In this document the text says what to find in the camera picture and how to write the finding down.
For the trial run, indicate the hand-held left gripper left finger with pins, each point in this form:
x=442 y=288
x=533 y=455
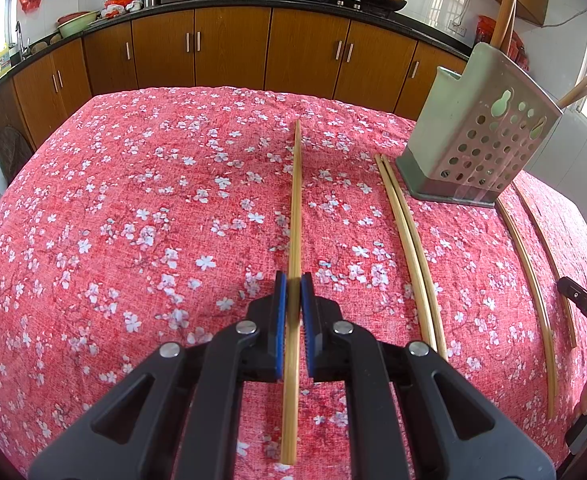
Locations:
x=281 y=325

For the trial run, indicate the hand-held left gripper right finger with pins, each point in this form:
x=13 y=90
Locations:
x=307 y=330

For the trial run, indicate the perforated green utensil holder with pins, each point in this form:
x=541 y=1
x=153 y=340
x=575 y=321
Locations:
x=473 y=125

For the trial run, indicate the red floral tablecloth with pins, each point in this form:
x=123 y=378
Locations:
x=148 y=210

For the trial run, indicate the wooden lower kitchen cabinets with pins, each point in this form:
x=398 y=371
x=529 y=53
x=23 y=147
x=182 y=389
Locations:
x=228 y=50

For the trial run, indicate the red bag on condiments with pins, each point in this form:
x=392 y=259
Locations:
x=486 y=27

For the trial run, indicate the dark round woven tray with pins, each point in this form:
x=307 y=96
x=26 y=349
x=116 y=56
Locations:
x=15 y=152

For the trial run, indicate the gas stove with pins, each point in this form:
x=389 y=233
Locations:
x=346 y=2

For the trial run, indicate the red and white plastic bag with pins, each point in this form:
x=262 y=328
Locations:
x=118 y=6

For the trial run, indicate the green plastic basin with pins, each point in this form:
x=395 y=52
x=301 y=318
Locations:
x=75 y=24

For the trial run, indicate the yellow detergent bottle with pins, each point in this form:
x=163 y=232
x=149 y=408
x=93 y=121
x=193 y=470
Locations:
x=2 y=62

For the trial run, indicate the metal sink faucet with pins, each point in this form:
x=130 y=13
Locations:
x=18 y=35

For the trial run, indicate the white wall socket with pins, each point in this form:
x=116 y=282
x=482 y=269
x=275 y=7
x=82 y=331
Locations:
x=457 y=26

